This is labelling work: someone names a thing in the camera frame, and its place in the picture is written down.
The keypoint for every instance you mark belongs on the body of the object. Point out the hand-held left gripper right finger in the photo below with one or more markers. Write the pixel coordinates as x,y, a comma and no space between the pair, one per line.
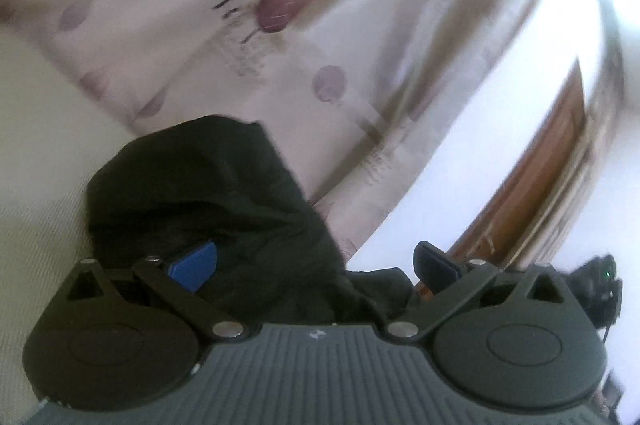
435,266

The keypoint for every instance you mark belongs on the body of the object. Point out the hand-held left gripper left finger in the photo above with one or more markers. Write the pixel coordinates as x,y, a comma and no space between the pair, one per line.
194,266

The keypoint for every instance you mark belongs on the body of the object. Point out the black padded jacket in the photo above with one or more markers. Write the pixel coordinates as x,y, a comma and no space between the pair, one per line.
215,200

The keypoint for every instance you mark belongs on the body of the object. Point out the leaf printed pale curtain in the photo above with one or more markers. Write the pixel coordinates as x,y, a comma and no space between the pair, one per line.
300,30

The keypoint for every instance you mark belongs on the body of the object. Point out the brown wooden door frame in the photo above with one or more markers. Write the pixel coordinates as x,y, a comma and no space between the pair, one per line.
540,165

